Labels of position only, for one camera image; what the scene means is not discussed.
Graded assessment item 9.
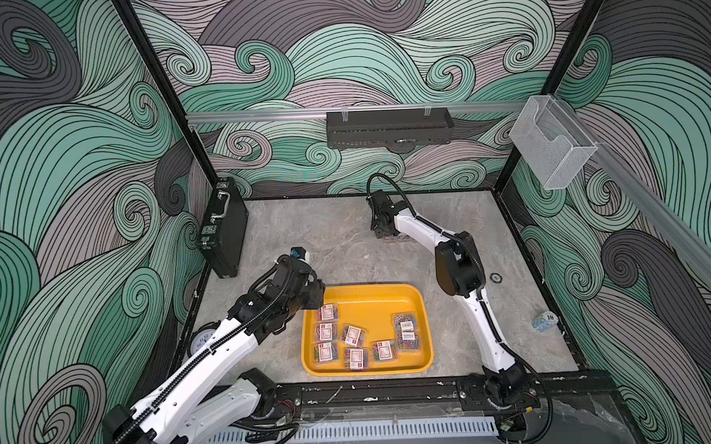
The paper clip box six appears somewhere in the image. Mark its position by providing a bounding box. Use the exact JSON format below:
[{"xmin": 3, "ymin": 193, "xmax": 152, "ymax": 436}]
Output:
[{"xmin": 313, "ymin": 341, "xmax": 340, "ymax": 364}]

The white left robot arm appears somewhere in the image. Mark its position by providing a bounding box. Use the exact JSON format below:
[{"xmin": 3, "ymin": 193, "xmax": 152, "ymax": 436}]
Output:
[{"xmin": 103, "ymin": 247, "xmax": 326, "ymax": 444}]

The paper clip box nine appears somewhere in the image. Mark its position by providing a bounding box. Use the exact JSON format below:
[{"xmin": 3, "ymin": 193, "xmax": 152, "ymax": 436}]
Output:
[{"xmin": 393, "ymin": 313, "xmax": 418, "ymax": 334}]

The clear acrylic wall holder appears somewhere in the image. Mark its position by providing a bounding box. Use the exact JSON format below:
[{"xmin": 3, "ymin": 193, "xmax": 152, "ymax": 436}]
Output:
[{"xmin": 510, "ymin": 94, "xmax": 598, "ymax": 191}]

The paper clip box two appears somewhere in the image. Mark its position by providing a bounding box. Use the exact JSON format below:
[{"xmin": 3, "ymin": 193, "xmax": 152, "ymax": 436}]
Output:
[{"xmin": 317, "ymin": 304, "xmax": 340, "ymax": 323}]

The white slotted cable duct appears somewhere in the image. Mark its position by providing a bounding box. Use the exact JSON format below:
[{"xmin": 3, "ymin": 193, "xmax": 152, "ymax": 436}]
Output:
[{"xmin": 203, "ymin": 414, "xmax": 500, "ymax": 444}]

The aluminium wall rail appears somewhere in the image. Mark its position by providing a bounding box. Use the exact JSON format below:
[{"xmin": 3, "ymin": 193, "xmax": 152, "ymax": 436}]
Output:
[
  {"xmin": 185, "ymin": 98, "xmax": 527, "ymax": 129},
  {"xmin": 550, "ymin": 96, "xmax": 711, "ymax": 289}
]

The black corner frame post right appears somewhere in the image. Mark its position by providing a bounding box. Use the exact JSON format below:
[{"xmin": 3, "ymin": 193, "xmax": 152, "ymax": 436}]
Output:
[{"xmin": 494, "ymin": 0, "xmax": 605, "ymax": 196}]

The black briefcase with metal handle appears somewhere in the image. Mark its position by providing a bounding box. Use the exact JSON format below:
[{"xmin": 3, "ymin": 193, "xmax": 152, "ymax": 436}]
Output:
[{"xmin": 198, "ymin": 177, "xmax": 249, "ymax": 279}]

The paper clip box seven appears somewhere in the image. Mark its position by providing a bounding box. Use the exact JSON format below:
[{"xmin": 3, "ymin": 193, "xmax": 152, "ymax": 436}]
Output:
[{"xmin": 344, "ymin": 347, "xmax": 370, "ymax": 371}]

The small clear dice cup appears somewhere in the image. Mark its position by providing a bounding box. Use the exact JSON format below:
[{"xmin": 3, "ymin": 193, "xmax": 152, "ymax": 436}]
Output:
[{"xmin": 532, "ymin": 311, "xmax": 558, "ymax": 333}]

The black corner frame post left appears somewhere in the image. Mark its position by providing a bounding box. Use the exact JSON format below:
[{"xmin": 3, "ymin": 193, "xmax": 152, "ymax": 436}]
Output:
[{"xmin": 111, "ymin": 0, "xmax": 219, "ymax": 186}]

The aluminium wall rail right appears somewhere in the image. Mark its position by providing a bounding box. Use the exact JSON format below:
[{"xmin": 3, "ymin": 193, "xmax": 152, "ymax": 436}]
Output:
[{"xmin": 550, "ymin": 96, "xmax": 711, "ymax": 289}]

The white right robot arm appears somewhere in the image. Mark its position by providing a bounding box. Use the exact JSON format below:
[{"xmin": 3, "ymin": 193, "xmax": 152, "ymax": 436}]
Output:
[{"xmin": 366, "ymin": 172, "xmax": 539, "ymax": 410}]

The yellow plastic tray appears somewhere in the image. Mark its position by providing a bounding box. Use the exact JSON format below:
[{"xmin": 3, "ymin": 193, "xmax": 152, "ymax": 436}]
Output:
[{"xmin": 301, "ymin": 283, "xmax": 435, "ymax": 377}]

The paper clip box four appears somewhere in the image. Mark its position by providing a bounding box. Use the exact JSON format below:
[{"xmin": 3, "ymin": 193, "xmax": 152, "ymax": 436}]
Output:
[{"xmin": 315, "ymin": 322, "xmax": 338, "ymax": 343}]

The black wall-mounted shelf tray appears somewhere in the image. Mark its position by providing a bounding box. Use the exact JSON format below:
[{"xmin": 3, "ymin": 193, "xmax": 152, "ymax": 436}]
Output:
[{"xmin": 325, "ymin": 107, "xmax": 456, "ymax": 154}]

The black corner frame post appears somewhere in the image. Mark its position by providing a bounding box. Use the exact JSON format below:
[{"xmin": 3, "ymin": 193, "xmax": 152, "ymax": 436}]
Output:
[
  {"xmin": 494, "ymin": 0, "xmax": 605, "ymax": 196},
  {"xmin": 111, "ymin": 0, "xmax": 219, "ymax": 186}
]

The paper clip box eight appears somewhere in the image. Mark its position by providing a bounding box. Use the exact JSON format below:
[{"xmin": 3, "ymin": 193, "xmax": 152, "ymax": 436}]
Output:
[{"xmin": 372, "ymin": 340, "xmax": 398, "ymax": 362}]

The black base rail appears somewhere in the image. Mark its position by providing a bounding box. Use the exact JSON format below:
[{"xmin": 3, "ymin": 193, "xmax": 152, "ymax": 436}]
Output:
[{"xmin": 250, "ymin": 370, "xmax": 616, "ymax": 422}]

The paper clip box ten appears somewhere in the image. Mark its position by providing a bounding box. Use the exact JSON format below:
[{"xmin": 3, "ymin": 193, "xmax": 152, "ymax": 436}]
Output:
[{"xmin": 396, "ymin": 331, "xmax": 422, "ymax": 353}]

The aluminium wall rail back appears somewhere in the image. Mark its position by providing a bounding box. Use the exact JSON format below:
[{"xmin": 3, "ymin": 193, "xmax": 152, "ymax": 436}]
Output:
[{"xmin": 185, "ymin": 98, "xmax": 527, "ymax": 129}]

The paper clip box five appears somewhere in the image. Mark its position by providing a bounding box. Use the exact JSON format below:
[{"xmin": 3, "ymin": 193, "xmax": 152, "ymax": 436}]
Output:
[{"xmin": 340, "ymin": 325, "xmax": 366, "ymax": 348}]

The white round gauge dial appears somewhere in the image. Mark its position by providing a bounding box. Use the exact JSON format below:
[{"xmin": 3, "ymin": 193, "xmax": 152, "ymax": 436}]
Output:
[{"xmin": 188, "ymin": 321, "xmax": 219, "ymax": 358}]

